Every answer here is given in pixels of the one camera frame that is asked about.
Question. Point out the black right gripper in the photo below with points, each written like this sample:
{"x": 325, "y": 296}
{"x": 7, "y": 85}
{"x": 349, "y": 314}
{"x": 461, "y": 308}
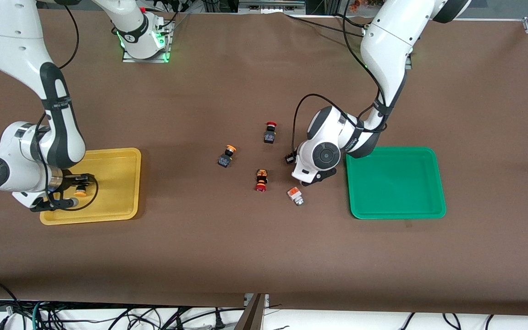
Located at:
{"x": 68, "y": 179}

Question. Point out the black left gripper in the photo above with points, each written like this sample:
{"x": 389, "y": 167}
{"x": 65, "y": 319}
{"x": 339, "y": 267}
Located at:
{"x": 290, "y": 162}

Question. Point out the yellow cap push button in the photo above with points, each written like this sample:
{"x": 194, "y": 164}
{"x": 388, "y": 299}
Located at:
{"x": 80, "y": 191}
{"x": 225, "y": 159}

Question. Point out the white orange push button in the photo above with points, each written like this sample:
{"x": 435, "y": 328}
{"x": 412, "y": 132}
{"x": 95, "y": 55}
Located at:
{"x": 294, "y": 193}

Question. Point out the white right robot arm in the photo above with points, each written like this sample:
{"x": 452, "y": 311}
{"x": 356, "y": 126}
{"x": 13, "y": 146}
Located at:
{"x": 12, "y": 36}

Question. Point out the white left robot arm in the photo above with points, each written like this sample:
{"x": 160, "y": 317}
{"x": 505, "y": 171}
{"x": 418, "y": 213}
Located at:
{"x": 392, "y": 46}

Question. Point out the red button black body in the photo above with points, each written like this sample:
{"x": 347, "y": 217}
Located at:
{"x": 269, "y": 135}

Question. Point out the red button orange body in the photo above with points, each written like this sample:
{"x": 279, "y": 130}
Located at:
{"x": 261, "y": 176}

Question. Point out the yellow plastic tray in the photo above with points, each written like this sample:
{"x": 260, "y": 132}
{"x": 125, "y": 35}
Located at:
{"x": 112, "y": 201}

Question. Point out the brown table cover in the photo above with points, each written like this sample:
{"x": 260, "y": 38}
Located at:
{"x": 264, "y": 252}

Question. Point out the green plastic tray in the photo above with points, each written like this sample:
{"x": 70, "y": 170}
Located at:
{"x": 394, "y": 183}

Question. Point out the grey metal background device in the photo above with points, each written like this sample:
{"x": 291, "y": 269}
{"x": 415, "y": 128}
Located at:
{"x": 271, "y": 4}

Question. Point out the table support post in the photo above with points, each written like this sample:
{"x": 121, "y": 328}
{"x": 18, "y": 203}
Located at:
{"x": 251, "y": 316}

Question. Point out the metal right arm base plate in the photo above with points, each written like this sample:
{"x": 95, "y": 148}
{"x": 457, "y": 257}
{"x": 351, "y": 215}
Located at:
{"x": 165, "y": 41}

